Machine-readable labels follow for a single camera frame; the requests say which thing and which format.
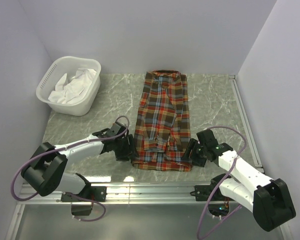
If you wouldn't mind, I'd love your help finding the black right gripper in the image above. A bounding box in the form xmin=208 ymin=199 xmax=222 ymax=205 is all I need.
xmin=180 ymin=137 xmax=208 ymax=168

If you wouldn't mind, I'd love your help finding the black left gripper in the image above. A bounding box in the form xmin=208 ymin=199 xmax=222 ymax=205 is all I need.
xmin=113 ymin=134 xmax=139 ymax=161

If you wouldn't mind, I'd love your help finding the red brown plaid shirt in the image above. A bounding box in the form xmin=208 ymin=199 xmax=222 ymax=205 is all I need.
xmin=131 ymin=70 xmax=192 ymax=172

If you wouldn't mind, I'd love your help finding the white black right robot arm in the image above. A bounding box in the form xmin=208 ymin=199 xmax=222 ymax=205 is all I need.
xmin=182 ymin=128 xmax=296 ymax=232

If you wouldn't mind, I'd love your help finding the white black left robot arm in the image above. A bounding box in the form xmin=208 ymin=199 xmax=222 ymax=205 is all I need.
xmin=20 ymin=121 xmax=139 ymax=201

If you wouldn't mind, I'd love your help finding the white crumpled shirt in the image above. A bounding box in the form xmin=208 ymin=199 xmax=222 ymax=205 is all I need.
xmin=48 ymin=68 xmax=97 ymax=105

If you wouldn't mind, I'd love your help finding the white plastic laundry basket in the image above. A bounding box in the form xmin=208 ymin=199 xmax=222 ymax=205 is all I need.
xmin=36 ymin=56 xmax=102 ymax=116

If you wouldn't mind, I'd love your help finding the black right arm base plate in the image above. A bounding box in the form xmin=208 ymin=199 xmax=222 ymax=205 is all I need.
xmin=189 ymin=185 xmax=224 ymax=202

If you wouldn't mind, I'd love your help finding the aluminium mounting rail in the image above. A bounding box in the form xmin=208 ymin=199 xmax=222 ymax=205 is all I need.
xmin=19 ymin=182 xmax=210 ymax=205

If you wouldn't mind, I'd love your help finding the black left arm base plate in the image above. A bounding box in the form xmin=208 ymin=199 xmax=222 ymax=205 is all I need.
xmin=60 ymin=185 xmax=107 ymax=202

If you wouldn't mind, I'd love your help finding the aluminium right side rail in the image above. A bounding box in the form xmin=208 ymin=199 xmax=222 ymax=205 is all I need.
xmin=228 ymin=75 xmax=265 ymax=174

